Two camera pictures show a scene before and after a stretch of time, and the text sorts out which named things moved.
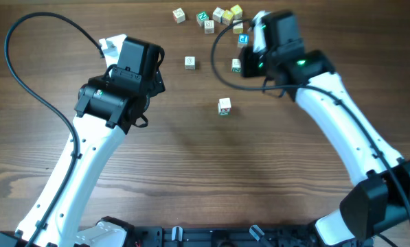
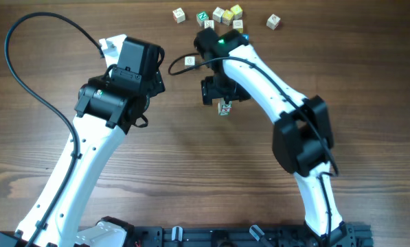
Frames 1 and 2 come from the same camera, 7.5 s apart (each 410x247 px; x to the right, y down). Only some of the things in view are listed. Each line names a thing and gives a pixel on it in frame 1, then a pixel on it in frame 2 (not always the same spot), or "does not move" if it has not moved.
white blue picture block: [217, 14] does not move
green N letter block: [202, 17] does not move
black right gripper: [248, 55] → [209, 93]
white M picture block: [209, 27] does not move
